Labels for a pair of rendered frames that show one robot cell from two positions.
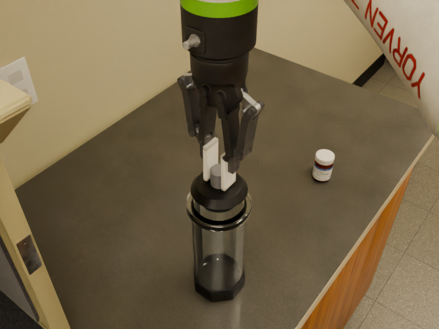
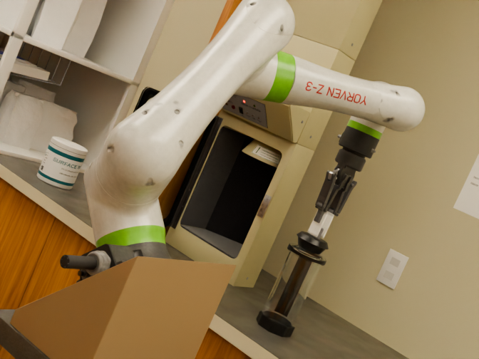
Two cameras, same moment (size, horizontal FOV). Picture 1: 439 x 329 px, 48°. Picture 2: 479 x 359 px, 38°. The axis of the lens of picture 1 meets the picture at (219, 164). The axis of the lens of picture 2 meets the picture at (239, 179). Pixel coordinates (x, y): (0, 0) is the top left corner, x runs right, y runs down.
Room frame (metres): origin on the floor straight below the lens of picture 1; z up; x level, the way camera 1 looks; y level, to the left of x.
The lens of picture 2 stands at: (0.26, -1.83, 1.44)
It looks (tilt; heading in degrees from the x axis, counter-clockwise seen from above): 5 degrees down; 88
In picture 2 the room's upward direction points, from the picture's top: 24 degrees clockwise
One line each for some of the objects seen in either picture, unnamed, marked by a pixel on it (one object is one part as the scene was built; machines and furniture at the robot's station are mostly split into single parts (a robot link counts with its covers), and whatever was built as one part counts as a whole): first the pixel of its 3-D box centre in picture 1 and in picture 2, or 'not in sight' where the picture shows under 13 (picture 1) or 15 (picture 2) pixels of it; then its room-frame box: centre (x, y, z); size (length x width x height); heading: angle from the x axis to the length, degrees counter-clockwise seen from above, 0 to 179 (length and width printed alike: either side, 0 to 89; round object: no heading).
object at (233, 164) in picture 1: (238, 160); (318, 212); (0.53, -0.03, 1.28); 0.03 x 0.01 x 0.05; 52
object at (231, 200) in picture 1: (219, 184); (313, 238); (0.55, 0.00, 1.21); 0.09 x 0.09 x 0.07
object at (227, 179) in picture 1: (228, 168); (317, 222); (0.54, -0.01, 1.25); 0.03 x 0.01 x 0.07; 142
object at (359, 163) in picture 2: (219, 76); (346, 169); (0.55, 0.00, 1.40); 0.08 x 0.07 x 0.09; 52
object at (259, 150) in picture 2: not in sight; (270, 154); (0.38, 0.42, 1.34); 0.18 x 0.18 x 0.05
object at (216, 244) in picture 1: (218, 241); (291, 288); (0.55, 0.00, 1.06); 0.11 x 0.11 x 0.21
